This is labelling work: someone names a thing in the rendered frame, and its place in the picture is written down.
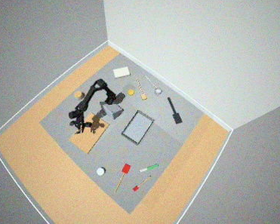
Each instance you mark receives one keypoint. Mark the wooden board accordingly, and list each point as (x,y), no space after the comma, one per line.
(86,140)

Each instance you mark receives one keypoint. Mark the yellow flat disc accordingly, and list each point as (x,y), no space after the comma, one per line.
(130,92)

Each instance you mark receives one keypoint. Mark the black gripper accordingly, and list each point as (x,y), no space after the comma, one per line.
(88,124)

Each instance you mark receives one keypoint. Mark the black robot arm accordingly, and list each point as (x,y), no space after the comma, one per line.
(83,105)

